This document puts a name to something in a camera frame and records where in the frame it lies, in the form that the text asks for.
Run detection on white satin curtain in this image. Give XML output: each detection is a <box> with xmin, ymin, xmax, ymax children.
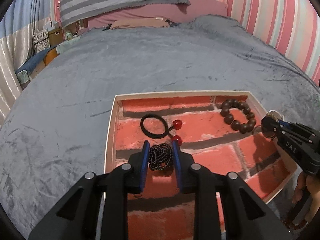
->
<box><xmin>1</xmin><ymin>17</ymin><xmax>50</xmax><ymax>124</ymax></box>

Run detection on silver bangle bracelet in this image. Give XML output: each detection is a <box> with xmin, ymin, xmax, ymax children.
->
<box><xmin>253</xmin><ymin>110</ymin><xmax>286</xmax><ymax>139</ymax></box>

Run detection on brown cardboard box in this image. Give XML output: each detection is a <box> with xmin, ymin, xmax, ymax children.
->
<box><xmin>48</xmin><ymin>27</ymin><xmax>64</xmax><ymax>46</ymax></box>

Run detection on white tray with red lining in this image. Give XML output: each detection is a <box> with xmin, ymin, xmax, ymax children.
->
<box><xmin>104</xmin><ymin>90</ymin><xmax>297</xmax><ymax>239</ymax></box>

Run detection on pink bed headboard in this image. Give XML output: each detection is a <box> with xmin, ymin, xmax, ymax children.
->
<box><xmin>88</xmin><ymin>0</ymin><xmax>227</xmax><ymax>29</ymax></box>

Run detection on dark wooden bead bracelet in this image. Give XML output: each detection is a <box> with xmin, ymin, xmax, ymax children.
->
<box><xmin>220</xmin><ymin>99</ymin><xmax>257</xmax><ymax>134</ymax></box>

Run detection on grey plush blanket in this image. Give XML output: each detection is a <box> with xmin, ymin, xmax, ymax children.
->
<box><xmin>1</xmin><ymin>15</ymin><xmax>319</xmax><ymax>237</ymax></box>

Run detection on beige folded cloth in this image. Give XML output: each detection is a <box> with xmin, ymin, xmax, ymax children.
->
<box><xmin>110</xmin><ymin>17</ymin><xmax>170</xmax><ymax>30</ymax></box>

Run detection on black braided cord amber pendant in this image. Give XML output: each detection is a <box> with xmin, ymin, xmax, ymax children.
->
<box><xmin>149</xmin><ymin>143</ymin><xmax>174</xmax><ymax>177</ymax></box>

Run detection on person's right hand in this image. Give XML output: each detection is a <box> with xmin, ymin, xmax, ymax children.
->
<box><xmin>292</xmin><ymin>171</ymin><xmax>320</xmax><ymax>224</ymax></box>

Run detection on black hair tie red beads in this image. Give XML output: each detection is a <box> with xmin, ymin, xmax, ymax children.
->
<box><xmin>140</xmin><ymin>114</ymin><xmax>183</xmax><ymax>146</ymax></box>

